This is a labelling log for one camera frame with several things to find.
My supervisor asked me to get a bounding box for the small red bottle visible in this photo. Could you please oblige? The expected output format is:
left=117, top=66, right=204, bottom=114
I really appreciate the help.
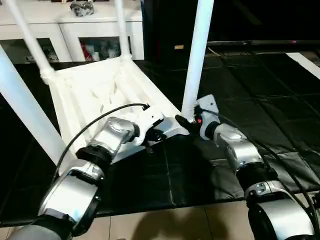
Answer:
left=80, top=43, right=91, bottom=61

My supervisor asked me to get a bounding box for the white plastic table top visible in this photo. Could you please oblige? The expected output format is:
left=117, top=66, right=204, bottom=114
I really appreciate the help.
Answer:
left=42, top=54, right=194, bottom=177

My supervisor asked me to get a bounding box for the white glass-door cabinet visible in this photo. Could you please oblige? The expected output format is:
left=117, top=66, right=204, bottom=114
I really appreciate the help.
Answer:
left=0, top=0, right=146, bottom=64

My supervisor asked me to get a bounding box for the black work mat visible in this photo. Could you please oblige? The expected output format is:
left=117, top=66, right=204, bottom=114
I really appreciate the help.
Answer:
left=0, top=45, right=320, bottom=223

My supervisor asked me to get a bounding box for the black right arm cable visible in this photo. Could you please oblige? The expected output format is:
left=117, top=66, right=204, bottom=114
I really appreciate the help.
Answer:
left=199, top=107, right=320, bottom=223

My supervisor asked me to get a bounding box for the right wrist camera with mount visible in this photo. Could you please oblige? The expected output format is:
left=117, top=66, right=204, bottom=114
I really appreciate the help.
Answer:
left=194, top=94, right=219, bottom=139

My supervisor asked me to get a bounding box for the long black bar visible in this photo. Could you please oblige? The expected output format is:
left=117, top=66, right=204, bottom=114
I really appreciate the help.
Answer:
left=207, top=40, right=320, bottom=51

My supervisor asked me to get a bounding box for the dark object on cabinet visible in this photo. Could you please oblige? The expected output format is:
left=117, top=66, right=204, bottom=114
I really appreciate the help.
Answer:
left=70, top=0, right=96, bottom=16

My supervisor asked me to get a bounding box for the flat white board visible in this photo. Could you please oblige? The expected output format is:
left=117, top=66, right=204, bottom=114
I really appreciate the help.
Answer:
left=287, top=52, right=320, bottom=81

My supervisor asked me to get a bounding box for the white plastic table leg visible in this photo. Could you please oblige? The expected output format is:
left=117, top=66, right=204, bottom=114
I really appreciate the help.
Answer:
left=180, top=0, right=215, bottom=120
left=114, top=0, right=135, bottom=62
left=0, top=45, right=72, bottom=169
left=2, top=0, right=57, bottom=85

